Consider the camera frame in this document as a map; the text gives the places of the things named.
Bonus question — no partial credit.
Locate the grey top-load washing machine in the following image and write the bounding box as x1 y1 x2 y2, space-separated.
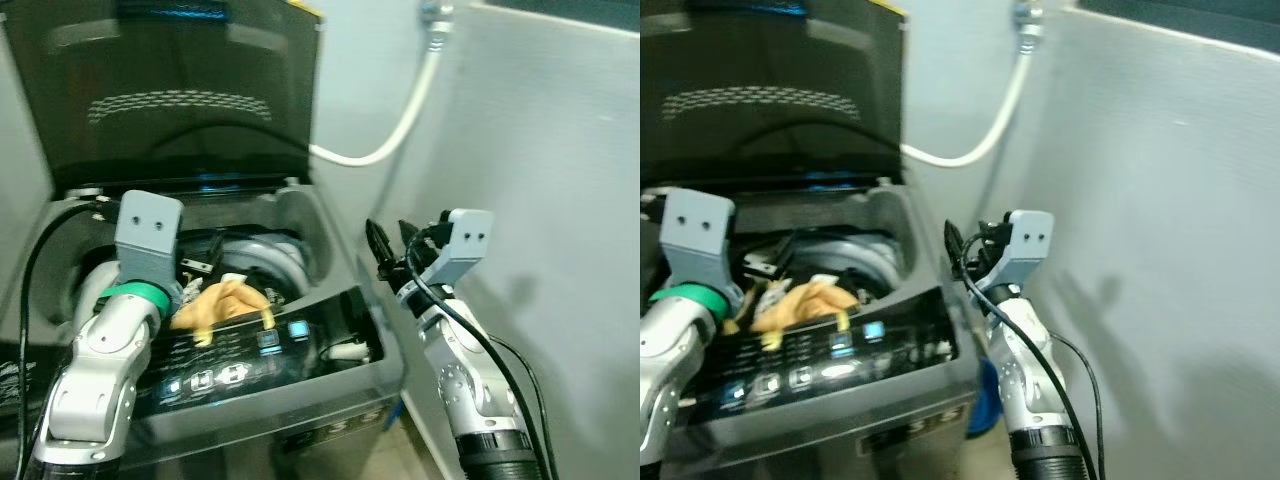
640 178 986 480
0 178 406 480

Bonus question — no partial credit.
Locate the yellow garment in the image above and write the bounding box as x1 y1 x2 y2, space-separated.
170 280 276 348
750 280 851 351

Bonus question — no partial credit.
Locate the blue plastic object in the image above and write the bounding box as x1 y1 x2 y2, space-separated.
968 358 1001 436

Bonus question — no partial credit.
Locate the dark tinted washer lid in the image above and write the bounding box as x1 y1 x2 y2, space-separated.
640 0 909 189
0 0 326 191

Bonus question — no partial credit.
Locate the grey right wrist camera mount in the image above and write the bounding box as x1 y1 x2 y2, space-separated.
425 208 495 291
990 210 1055 291

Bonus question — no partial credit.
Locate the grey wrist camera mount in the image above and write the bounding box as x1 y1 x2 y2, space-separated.
425 208 495 291
113 190 186 301
990 210 1055 291
660 188 746 306

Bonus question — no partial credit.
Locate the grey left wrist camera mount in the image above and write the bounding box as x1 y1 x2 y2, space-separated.
660 188 746 306
113 190 186 301

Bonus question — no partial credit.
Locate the white water hose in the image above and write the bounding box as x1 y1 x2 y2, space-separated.
900 45 1031 168
308 40 441 168

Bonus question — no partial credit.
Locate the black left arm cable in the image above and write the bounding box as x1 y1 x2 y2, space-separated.
18 198 111 480

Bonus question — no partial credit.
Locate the silver wall faucet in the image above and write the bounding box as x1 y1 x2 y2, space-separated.
418 0 456 51
1010 0 1046 51

